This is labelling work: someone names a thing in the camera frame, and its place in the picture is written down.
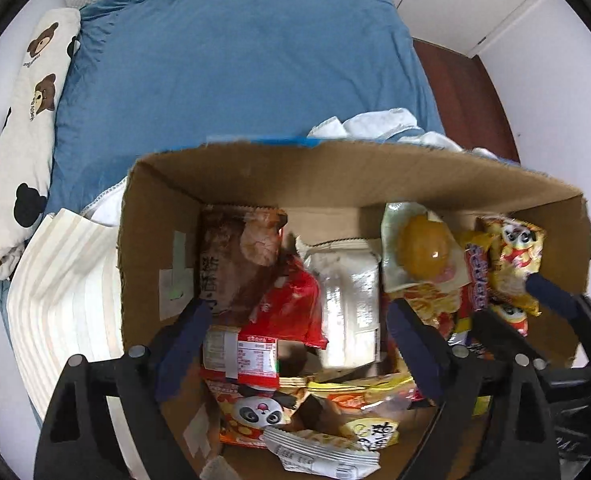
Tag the red snack packet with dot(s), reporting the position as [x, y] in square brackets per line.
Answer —
[289, 311]

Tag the silver label snack packet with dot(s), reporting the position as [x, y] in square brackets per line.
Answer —
[309, 452]

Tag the silver white snack pack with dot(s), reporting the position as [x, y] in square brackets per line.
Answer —
[348, 274]

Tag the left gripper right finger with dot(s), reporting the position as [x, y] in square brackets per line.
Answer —
[449, 377]

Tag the blue bed sheet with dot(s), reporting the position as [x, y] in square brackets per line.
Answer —
[159, 75]

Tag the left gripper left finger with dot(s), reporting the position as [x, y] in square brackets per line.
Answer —
[146, 377]

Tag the bear print pillow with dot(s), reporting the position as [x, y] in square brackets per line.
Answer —
[27, 139]

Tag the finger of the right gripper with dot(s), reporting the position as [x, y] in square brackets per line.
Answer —
[551, 296]

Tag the brown snack bag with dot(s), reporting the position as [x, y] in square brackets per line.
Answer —
[239, 258]

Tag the Sedaap instant noodle packet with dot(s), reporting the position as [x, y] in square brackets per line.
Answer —
[451, 312]

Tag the orange panda snack bag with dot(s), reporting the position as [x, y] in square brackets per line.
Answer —
[245, 411]

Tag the yellow panda snack bag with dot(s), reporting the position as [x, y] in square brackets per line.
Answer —
[514, 254]

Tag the yellow cookie snack bag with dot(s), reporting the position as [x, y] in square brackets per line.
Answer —
[371, 433]

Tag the white striped blanket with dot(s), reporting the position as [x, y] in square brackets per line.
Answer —
[65, 297]

